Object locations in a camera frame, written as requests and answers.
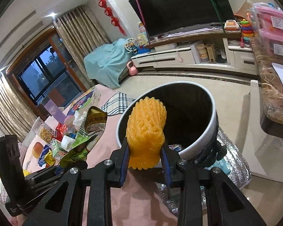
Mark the pink blanket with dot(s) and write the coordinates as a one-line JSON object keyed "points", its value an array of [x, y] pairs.
{"points": [[141, 197]]}

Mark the brown marble counter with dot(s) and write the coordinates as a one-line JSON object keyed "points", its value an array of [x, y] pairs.
{"points": [[270, 87]]}

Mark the pink plastic storage boxes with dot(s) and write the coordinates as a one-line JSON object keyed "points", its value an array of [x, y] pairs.
{"points": [[273, 26]]}

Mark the red snack packet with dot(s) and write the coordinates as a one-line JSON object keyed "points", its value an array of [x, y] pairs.
{"points": [[60, 131]]}

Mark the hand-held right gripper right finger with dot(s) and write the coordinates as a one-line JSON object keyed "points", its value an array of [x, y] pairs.
{"points": [[165, 167]]}

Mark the silver foil mat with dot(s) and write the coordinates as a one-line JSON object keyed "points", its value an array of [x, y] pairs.
{"points": [[235, 160]]}

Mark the toy ferris wheel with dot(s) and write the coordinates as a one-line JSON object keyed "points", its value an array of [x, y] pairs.
{"points": [[130, 45]]}

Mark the white tissue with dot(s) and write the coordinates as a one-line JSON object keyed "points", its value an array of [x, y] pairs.
{"points": [[79, 119]]}

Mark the colourful picture book box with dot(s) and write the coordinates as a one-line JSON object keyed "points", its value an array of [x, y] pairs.
{"points": [[85, 101]]}

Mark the pink kettlebell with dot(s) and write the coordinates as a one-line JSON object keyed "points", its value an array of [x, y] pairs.
{"points": [[132, 69]]}

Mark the colourful toy box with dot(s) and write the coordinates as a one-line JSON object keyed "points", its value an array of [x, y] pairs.
{"points": [[142, 34]]}

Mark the white trash bin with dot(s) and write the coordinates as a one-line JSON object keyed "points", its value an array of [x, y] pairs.
{"points": [[202, 134]]}

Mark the beige patterned curtain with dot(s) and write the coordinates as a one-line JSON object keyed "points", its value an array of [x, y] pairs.
{"points": [[9, 108], [80, 28]]}

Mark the black television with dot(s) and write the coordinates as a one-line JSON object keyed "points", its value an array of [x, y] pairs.
{"points": [[179, 7]]}

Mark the blue tissue pack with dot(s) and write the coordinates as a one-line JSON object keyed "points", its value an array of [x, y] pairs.
{"points": [[43, 156]]}

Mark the purple carton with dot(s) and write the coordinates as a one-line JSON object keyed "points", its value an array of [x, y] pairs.
{"points": [[53, 109]]}

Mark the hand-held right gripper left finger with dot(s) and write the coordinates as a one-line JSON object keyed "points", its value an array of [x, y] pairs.
{"points": [[124, 160]]}

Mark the orange foam fruit net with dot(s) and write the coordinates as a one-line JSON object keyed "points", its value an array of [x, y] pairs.
{"points": [[146, 131]]}

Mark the green snack bag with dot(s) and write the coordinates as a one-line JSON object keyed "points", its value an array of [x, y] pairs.
{"points": [[85, 134]]}

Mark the glass sliding door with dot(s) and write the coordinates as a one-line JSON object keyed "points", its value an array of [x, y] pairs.
{"points": [[47, 73]]}

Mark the apple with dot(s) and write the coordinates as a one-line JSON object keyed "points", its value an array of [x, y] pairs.
{"points": [[37, 149]]}

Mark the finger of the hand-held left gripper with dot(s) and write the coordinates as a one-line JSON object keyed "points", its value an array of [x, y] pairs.
{"points": [[41, 175]]}

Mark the white television cabinet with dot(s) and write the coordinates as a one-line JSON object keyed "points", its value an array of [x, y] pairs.
{"points": [[169, 58]]}

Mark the clear jar of snack balls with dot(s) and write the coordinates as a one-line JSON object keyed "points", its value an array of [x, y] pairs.
{"points": [[46, 134]]}

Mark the toy cash register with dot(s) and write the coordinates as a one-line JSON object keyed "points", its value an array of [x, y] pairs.
{"points": [[232, 25]]}

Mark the teal covered chair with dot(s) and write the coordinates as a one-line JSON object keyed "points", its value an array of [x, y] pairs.
{"points": [[106, 61]]}

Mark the red hanging decoration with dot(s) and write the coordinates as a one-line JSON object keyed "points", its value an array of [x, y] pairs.
{"points": [[107, 10]]}

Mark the yellow snack packet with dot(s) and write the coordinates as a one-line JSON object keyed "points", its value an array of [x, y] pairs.
{"points": [[50, 158]]}

